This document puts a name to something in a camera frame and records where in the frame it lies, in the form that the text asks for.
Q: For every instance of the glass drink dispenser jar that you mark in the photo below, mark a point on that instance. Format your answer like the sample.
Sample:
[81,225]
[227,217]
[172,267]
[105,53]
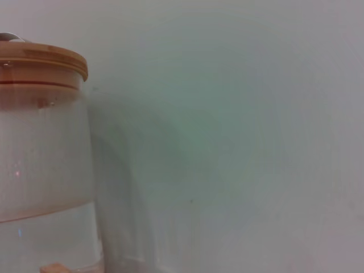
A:
[42,170]

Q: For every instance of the round bamboo jar lid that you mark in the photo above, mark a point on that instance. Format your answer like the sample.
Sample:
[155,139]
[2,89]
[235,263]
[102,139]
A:
[42,65]

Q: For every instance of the wooden dispenser stand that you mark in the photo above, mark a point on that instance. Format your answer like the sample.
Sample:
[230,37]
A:
[52,268]

